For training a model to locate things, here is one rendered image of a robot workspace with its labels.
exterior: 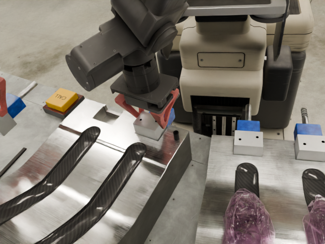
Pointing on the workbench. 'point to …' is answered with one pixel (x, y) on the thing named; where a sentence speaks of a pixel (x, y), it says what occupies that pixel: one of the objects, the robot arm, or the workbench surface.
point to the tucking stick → (12, 161)
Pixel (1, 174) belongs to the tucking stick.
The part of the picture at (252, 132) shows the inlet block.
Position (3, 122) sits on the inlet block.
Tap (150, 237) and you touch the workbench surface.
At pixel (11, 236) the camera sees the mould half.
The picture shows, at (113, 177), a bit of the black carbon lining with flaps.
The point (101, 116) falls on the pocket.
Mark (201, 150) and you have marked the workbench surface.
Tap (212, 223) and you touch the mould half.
